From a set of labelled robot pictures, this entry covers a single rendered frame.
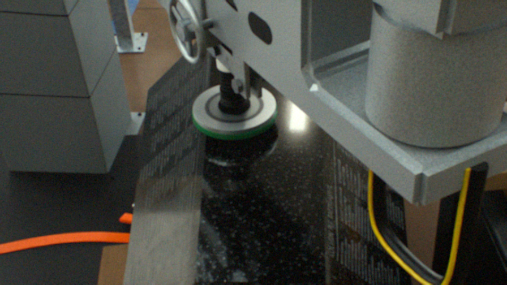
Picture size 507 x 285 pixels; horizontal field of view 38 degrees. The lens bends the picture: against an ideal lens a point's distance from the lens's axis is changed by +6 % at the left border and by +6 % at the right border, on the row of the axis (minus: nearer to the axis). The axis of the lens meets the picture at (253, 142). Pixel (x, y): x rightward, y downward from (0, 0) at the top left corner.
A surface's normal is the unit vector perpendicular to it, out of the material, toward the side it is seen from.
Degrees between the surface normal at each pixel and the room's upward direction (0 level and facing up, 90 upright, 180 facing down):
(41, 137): 90
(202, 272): 0
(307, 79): 45
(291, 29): 90
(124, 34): 90
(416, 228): 0
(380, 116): 90
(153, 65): 0
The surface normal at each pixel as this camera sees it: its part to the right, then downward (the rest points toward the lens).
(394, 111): -0.67, 0.48
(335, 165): 0.67, -0.55
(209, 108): -0.04, -0.79
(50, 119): -0.11, 0.62
